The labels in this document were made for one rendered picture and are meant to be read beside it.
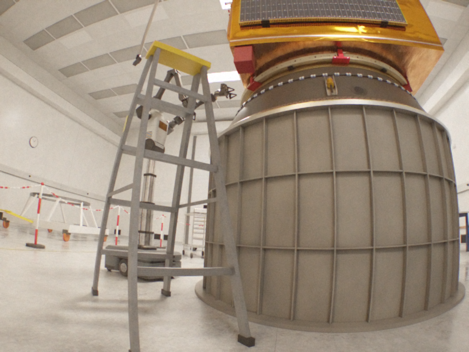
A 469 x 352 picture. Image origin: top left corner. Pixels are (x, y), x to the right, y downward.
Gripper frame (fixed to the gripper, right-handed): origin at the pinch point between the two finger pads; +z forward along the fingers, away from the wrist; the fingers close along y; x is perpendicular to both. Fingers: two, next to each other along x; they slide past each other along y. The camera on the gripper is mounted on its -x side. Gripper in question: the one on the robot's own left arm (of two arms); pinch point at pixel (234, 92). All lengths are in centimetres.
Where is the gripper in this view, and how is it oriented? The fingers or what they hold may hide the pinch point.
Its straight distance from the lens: 249.7
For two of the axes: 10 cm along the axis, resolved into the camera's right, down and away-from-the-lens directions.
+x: -0.5, 9.7, -2.3
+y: 2.2, 2.4, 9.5
